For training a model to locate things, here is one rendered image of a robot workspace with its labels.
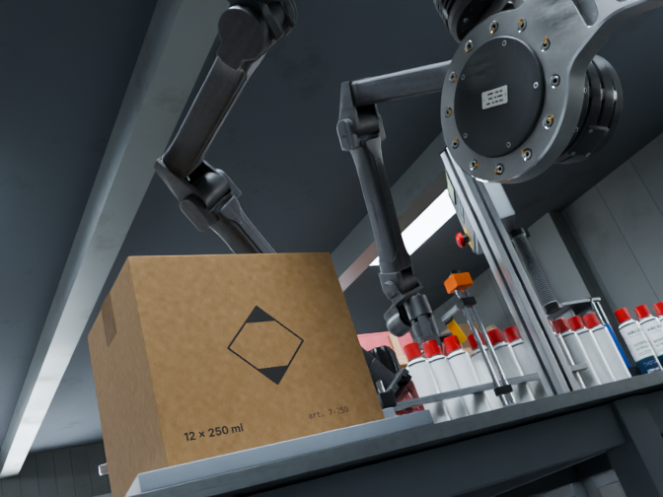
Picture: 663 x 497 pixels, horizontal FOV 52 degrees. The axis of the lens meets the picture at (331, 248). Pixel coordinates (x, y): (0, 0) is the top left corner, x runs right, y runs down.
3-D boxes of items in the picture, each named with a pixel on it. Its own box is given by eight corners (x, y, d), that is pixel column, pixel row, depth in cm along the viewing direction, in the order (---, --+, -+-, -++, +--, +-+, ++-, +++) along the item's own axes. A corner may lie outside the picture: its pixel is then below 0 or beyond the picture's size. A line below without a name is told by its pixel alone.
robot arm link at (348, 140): (349, 117, 149) (382, 108, 156) (331, 122, 154) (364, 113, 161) (397, 302, 156) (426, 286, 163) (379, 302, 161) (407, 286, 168)
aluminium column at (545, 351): (577, 421, 137) (454, 153, 165) (592, 414, 133) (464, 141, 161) (560, 426, 134) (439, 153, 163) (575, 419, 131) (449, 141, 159)
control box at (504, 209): (513, 243, 168) (483, 179, 176) (516, 213, 152) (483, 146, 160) (474, 256, 169) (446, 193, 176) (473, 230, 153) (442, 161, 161)
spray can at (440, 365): (466, 435, 144) (431, 345, 152) (480, 428, 140) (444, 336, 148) (447, 440, 141) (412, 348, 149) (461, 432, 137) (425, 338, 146)
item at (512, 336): (548, 414, 154) (511, 331, 162) (561, 406, 150) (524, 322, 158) (530, 418, 151) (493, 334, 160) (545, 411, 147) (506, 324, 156)
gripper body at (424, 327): (407, 356, 156) (397, 326, 159) (443, 350, 160) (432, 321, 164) (421, 344, 151) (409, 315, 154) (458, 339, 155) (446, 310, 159)
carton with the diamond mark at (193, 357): (309, 476, 107) (265, 320, 118) (390, 428, 90) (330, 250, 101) (114, 522, 90) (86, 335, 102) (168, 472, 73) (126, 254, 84)
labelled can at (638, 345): (658, 387, 171) (620, 313, 180) (674, 379, 167) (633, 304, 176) (644, 390, 169) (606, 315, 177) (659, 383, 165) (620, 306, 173)
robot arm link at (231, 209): (189, 195, 122) (222, 164, 129) (173, 205, 126) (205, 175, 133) (333, 364, 134) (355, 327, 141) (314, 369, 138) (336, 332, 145)
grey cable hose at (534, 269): (554, 314, 155) (517, 235, 164) (564, 307, 153) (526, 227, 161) (543, 316, 154) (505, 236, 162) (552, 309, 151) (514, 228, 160)
